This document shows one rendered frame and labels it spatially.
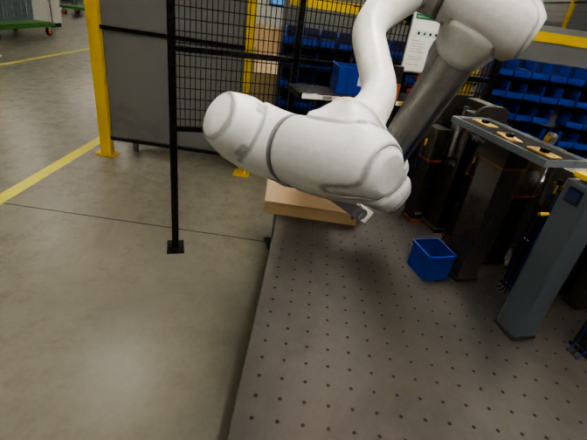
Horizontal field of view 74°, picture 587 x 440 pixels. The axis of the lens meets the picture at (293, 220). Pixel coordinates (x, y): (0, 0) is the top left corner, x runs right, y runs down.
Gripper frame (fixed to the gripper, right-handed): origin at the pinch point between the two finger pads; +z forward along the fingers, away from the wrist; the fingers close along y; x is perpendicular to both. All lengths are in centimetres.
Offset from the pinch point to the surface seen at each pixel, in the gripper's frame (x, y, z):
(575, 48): -189, 88, 265
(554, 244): -22, -32, 33
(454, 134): -38, 21, 63
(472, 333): 8, -32, 41
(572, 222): -27, -32, 29
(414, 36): -81, 97, 105
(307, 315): 30.6, -5.4, 14.1
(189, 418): 104, 14, 38
